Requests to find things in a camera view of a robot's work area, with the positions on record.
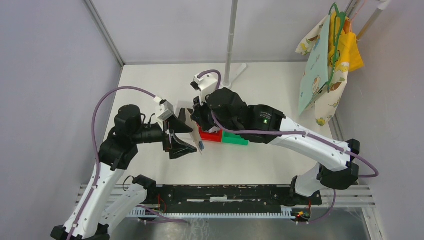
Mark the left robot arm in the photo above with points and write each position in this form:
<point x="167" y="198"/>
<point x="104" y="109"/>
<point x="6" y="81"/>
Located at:
<point x="92" y="219"/>

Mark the white pole stand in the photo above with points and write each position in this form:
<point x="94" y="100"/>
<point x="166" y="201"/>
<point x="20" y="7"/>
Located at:
<point x="231" y="76"/>

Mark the white hanger rail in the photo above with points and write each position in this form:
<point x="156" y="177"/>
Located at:
<point x="383" y="4"/>

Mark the green plastic bin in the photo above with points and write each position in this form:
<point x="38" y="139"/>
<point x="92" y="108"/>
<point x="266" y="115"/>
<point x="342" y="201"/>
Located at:
<point x="230" y="138"/>

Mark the beige card holder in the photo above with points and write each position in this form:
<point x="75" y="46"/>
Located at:
<point x="195" y="134"/>

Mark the yellow hanging garment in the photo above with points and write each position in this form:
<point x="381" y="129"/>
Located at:
<point x="352" y="49"/>

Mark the green clothes hanger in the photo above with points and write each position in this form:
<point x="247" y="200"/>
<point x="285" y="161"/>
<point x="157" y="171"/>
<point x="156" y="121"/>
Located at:
<point x="336" y="79"/>

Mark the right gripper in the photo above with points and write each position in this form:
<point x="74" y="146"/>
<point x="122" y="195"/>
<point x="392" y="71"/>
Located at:
<point x="199" y="114"/>

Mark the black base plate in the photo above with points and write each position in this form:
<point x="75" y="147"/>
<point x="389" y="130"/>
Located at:
<point x="227" y="199"/>

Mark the red plastic bin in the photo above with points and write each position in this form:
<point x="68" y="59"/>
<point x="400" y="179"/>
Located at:
<point x="211" y="137"/>

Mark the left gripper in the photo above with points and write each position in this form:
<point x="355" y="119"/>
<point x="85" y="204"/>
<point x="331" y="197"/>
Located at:
<point x="177" y="147"/>

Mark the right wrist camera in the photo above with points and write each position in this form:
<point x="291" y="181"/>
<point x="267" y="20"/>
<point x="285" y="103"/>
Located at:
<point x="206" y="84"/>

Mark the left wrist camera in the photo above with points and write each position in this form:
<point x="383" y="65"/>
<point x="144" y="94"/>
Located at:
<point x="163" y="110"/>

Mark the hanging patterned cloth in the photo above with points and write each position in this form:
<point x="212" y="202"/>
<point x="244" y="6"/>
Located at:
<point x="313" y="93"/>

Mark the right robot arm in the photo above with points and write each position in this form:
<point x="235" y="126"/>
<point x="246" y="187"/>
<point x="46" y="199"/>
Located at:
<point x="262" y="124"/>

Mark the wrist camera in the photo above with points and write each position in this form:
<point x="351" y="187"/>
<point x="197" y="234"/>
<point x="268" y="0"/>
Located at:
<point x="206" y="84"/>
<point x="163" y="110"/>

